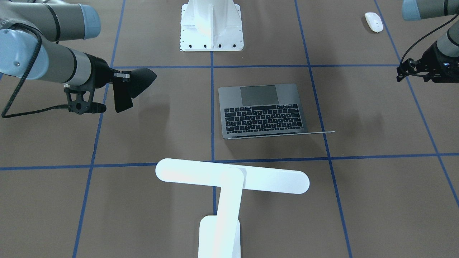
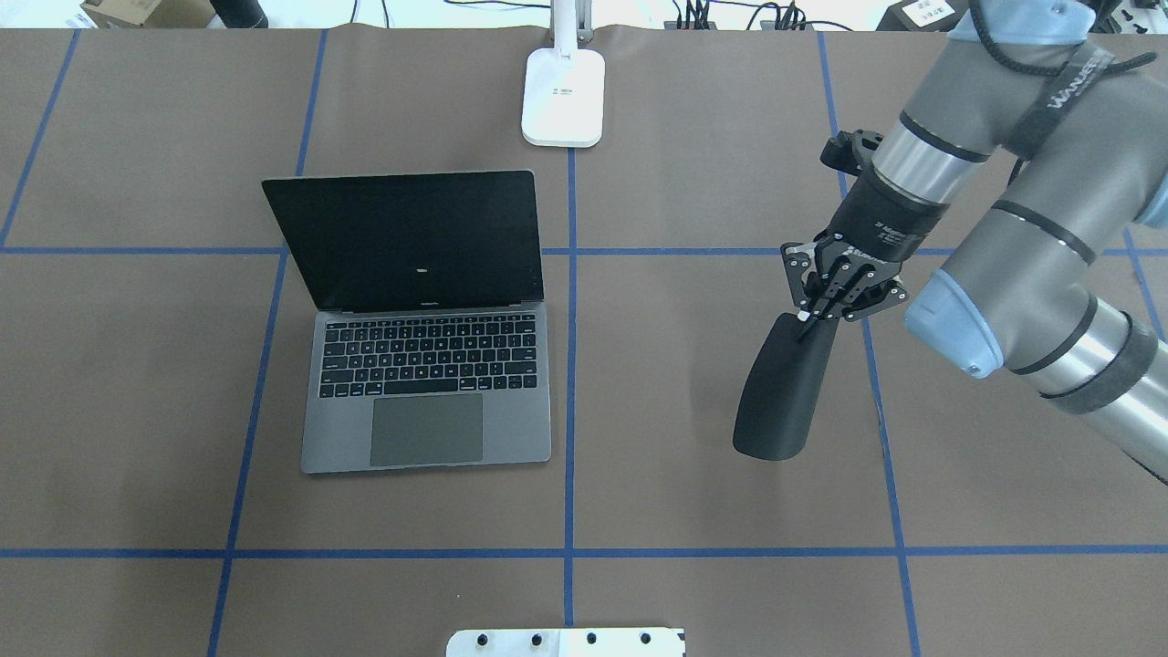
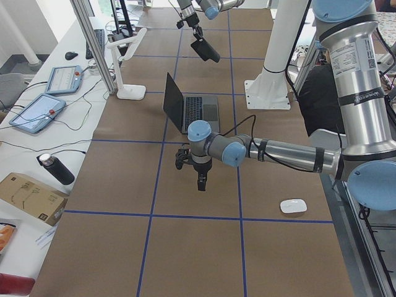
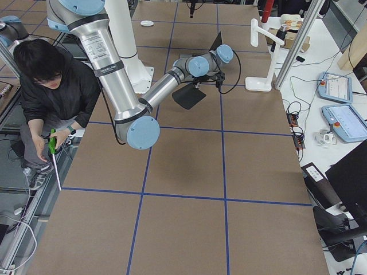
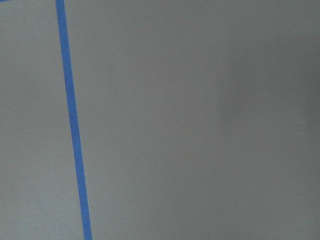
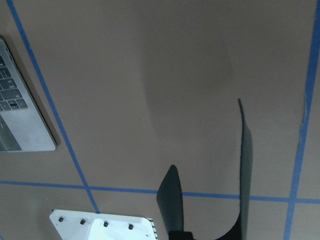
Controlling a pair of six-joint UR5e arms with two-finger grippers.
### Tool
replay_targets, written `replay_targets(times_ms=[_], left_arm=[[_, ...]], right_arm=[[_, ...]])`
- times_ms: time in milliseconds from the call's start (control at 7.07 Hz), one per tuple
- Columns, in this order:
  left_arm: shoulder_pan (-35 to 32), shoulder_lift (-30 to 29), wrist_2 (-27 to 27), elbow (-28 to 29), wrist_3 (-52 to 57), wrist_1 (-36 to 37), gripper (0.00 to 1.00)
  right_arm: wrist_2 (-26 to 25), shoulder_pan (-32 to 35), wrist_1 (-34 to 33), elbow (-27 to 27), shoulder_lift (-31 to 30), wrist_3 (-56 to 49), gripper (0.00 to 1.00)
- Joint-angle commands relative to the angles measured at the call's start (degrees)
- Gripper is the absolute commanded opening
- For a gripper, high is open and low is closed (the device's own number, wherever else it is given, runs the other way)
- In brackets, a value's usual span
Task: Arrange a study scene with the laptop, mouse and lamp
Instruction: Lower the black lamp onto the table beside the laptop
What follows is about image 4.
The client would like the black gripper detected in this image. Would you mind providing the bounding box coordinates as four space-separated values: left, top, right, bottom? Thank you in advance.
192 75 209 89

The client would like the black mouse pad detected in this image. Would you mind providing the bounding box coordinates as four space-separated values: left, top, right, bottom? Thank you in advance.
172 84 206 110

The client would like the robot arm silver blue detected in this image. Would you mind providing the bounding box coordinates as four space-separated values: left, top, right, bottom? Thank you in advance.
1 15 29 48
46 1 234 150

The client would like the white desk lamp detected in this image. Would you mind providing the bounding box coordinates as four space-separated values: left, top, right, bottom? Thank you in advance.
245 18 284 92

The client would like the white computer mouse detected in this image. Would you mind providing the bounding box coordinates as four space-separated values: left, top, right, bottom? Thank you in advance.
140 20 154 27

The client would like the black water bottle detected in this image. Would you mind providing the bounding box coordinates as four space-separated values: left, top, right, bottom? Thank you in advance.
276 24 287 41

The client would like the brown cardboard box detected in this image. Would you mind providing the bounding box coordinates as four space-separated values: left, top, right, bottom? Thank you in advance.
268 28 310 52

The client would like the person in black hoodie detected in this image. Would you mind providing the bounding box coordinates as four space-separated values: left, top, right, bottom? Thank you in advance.
13 39 101 190

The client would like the upper blue teach pendant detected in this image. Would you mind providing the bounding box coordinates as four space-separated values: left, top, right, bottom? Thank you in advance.
318 72 353 103

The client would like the blue teach pendant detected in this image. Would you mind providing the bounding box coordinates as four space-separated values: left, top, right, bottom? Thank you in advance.
318 72 353 103
321 104 366 143

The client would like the lower blue teach pendant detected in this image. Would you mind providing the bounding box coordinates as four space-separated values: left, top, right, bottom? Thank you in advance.
321 104 366 143

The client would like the black monitor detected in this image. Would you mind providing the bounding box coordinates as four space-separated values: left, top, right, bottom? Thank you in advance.
326 141 366 223

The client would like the aluminium frame post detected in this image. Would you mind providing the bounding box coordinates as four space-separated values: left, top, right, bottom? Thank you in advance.
274 0 325 90

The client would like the green handled stick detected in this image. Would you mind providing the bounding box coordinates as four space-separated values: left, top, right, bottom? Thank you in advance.
48 137 61 191

